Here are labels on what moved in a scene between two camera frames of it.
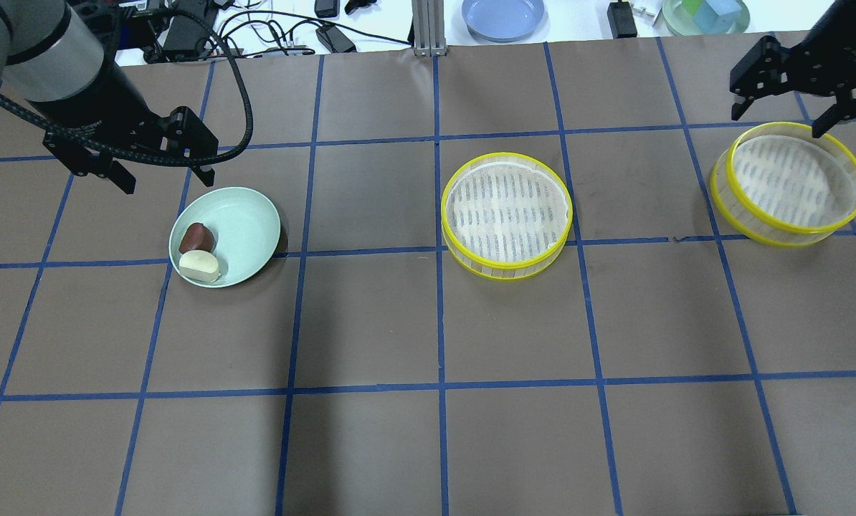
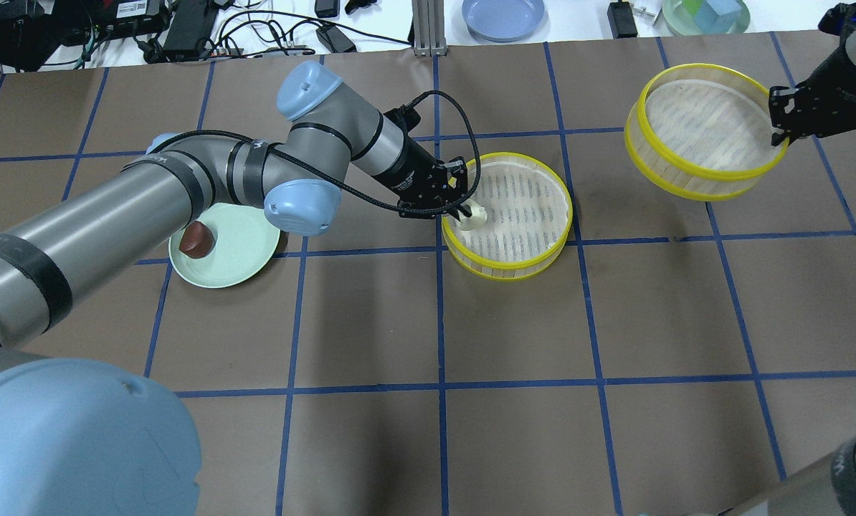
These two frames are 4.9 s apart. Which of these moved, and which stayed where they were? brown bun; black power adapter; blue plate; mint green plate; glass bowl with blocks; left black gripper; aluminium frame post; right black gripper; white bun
Moved: right black gripper; white bun; left black gripper
Stayed: aluminium frame post; mint green plate; glass bowl with blocks; black power adapter; blue plate; brown bun
